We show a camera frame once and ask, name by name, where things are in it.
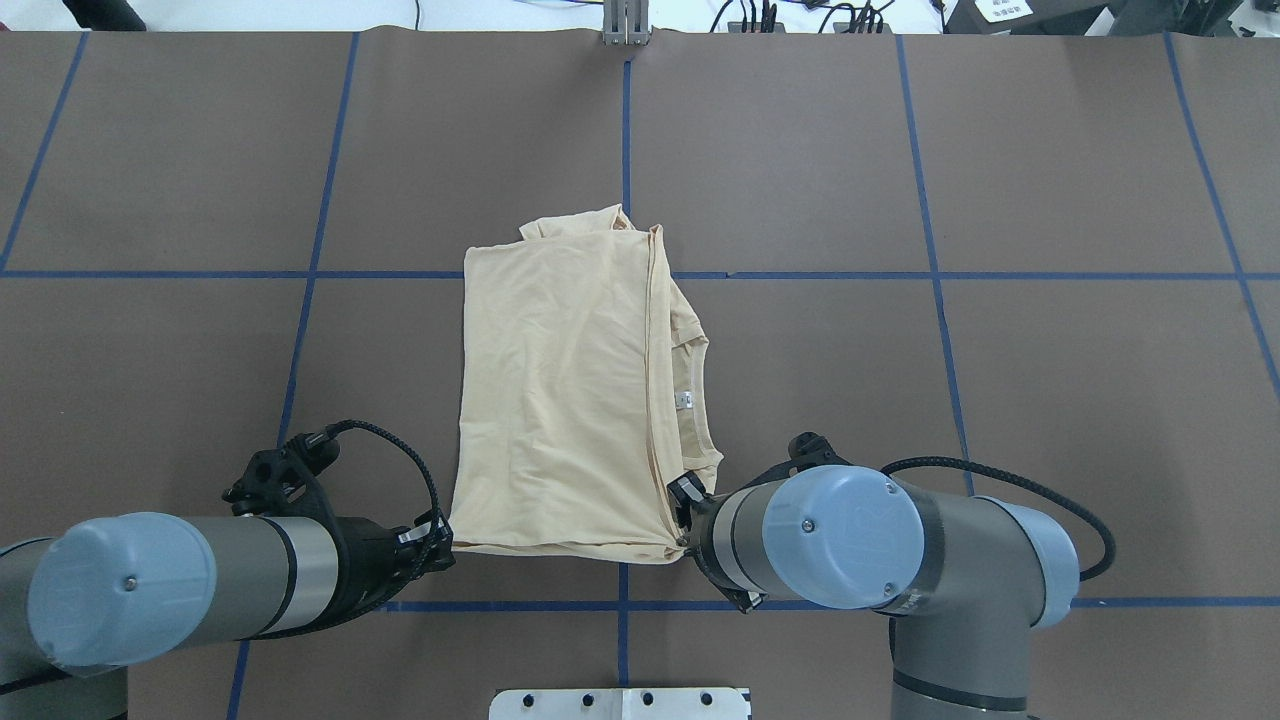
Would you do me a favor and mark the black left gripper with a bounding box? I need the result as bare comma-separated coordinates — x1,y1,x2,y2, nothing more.
221,437,456,626

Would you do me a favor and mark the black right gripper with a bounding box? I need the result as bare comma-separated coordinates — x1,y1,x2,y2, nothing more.
666,432,850,612

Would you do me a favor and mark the cream long-sleeve graphic shirt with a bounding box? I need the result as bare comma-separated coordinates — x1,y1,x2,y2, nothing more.
449,204,722,565

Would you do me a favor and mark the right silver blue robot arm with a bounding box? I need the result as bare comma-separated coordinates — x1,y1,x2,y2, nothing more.
667,432,1082,719

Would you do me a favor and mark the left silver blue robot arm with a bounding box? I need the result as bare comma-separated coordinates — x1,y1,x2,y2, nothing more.
3,427,454,719

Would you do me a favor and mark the black brown box device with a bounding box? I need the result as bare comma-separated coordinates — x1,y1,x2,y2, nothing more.
943,1,1108,36

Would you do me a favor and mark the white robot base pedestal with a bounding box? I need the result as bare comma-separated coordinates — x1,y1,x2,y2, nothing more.
488,687,753,719

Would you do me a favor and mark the aluminium frame post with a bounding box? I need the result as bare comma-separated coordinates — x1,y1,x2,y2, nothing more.
602,0,652,46

